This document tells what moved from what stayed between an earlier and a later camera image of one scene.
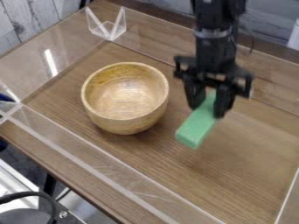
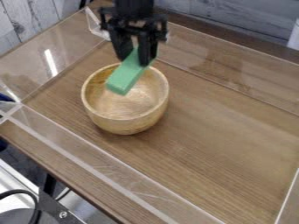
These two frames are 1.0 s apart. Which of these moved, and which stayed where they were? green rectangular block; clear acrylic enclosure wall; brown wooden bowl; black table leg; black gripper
Moved: black gripper; green rectangular block
Stayed: clear acrylic enclosure wall; black table leg; brown wooden bowl
